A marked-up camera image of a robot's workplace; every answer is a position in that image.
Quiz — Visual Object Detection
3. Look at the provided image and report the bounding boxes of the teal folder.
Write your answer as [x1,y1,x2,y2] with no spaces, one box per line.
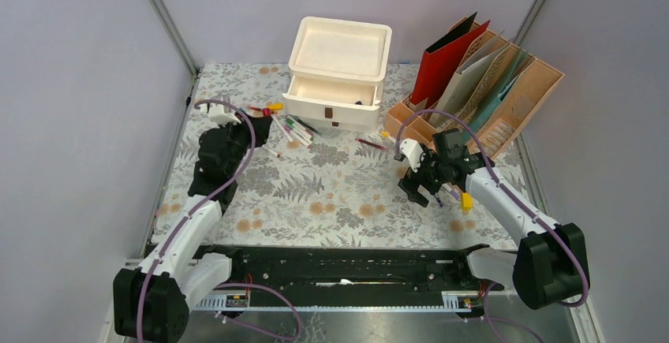
[469,50,529,134]

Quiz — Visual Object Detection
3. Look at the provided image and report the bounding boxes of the dark red pen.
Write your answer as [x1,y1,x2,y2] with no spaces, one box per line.
[355,137,389,151]

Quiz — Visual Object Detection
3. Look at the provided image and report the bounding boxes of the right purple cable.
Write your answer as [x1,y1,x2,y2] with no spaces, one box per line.
[394,110,591,343]

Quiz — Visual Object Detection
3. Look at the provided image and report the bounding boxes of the orange plastic file rack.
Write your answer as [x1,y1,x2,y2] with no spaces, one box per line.
[384,27,564,158]

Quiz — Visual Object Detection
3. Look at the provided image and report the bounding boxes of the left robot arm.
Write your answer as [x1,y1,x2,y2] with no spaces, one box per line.
[113,113,272,342]

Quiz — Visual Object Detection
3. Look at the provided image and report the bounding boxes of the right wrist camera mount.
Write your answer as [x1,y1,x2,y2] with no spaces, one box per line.
[394,139,425,173]

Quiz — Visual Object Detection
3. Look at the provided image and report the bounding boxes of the floral table mat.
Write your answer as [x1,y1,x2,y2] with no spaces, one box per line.
[148,64,516,249]

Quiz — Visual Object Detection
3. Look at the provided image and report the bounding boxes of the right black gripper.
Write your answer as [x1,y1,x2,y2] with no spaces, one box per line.
[398,144,447,208]

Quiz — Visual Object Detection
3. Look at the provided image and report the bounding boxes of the beige folder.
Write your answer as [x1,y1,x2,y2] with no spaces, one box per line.
[433,31,510,114]

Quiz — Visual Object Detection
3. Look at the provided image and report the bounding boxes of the yellow eraser block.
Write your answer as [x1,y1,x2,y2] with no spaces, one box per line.
[460,192,473,214]

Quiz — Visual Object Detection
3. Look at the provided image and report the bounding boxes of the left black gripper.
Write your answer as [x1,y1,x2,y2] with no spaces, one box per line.
[219,110,272,176]

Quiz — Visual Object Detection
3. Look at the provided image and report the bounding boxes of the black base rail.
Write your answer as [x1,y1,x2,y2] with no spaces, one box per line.
[189,244,490,311]

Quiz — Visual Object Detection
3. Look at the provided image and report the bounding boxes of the green capped marker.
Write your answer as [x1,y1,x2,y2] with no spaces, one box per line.
[286,115,321,136]

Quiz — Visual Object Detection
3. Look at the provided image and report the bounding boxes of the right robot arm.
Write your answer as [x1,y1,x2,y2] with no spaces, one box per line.
[395,129,590,310]

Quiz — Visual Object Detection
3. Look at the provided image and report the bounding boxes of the yellow capped white marker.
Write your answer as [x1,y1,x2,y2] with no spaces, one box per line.
[380,131,397,144]

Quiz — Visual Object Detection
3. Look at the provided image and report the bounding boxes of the dark blue pen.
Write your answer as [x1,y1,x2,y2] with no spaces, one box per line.
[434,193,444,207]

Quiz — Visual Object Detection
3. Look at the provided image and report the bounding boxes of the red capped marker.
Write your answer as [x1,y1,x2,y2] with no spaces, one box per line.
[264,114,293,142]

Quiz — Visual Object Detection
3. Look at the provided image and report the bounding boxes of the red folder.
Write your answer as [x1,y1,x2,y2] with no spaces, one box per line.
[409,13,491,111]

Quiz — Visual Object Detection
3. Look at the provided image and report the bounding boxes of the white three-drawer organizer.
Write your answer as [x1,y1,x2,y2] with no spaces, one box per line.
[282,17,392,132]

